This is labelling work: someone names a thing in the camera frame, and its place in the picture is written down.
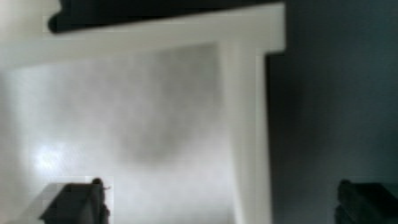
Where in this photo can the white front drawer box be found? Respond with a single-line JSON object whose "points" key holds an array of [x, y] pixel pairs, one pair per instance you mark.
{"points": [[133, 107]]}

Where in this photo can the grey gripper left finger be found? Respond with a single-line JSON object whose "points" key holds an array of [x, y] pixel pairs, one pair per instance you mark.
{"points": [[78, 207]]}

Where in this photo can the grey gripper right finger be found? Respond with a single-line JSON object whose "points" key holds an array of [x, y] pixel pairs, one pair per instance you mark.
{"points": [[368, 203]]}

